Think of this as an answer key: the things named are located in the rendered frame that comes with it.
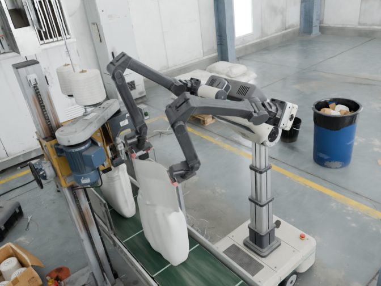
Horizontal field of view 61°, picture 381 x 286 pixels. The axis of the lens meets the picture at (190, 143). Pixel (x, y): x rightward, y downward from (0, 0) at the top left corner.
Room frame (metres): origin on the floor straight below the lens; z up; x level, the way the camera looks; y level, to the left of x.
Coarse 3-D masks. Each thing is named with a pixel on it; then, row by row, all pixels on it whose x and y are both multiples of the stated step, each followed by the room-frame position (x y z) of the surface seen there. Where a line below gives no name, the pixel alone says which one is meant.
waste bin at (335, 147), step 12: (312, 108) 3.09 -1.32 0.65; (360, 108) 2.92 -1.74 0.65; (324, 120) 2.91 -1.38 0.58; (336, 120) 2.84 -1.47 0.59; (348, 120) 2.83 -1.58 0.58; (324, 132) 2.92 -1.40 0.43; (336, 132) 2.85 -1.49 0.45; (348, 132) 2.85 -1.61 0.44; (324, 144) 2.92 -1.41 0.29; (336, 144) 2.86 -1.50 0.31; (348, 144) 2.86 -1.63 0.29; (324, 156) 2.92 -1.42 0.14; (336, 156) 2.86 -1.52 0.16; (348, 156) 2.88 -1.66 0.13; (336, 168) 2.86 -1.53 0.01
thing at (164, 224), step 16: (144, 176) 1.81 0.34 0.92; (160, 176) 1.74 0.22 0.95; (144, 192) 1.64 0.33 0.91; (160, 192) 1.56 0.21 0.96; (144, 208) 1.68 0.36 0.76; (160, 208) 1.56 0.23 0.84; (176, 208) 1.50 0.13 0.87; (144, 224) 1.70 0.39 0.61; (160, 224) 1.53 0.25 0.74; (176, 224) 1.52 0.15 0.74; (160, 240) 1.56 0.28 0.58; (176, 240) 1.50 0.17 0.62; (176, 256) 1.50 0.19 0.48
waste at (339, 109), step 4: (332, 104) 3.20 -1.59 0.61; (324, 108) 3.13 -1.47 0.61; (328, 108) 3.11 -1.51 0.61; (332, 108) 3.19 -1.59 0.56; (336, 108) 3.14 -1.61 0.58; (340, 108) 3.11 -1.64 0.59; (344, 108) 3.09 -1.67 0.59; (348, 108) 3.11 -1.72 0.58; (324, 112) 3.01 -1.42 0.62; (328, 112) 3.00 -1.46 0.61; (332, 112) 3.00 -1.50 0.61; (336, 112) 2.99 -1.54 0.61; (340, 112) 3.04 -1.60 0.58; (344, 112) 3.01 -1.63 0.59; (348, 112) 3.02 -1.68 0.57; (352, 112) 2.93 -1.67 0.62
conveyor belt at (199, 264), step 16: (96, 192) 2.49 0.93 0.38; (112, 208) 2.22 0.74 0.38; (128, 224) 1.99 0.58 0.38; (128, 240) 1.81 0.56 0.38; (144, 240) 1.79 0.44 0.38; (192, 240) 1.72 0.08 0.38; (144, 256) 1.63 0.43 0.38; (160, 256) 1.61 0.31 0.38; (192, 256) 1.57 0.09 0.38; (208, 256) 1.55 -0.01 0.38; (160, 272) 1.48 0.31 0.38; (176, 272) 1.46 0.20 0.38; (192, 272) 1.44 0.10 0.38; (208, 272) 1.43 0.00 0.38; (224, 272) 1.41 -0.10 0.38
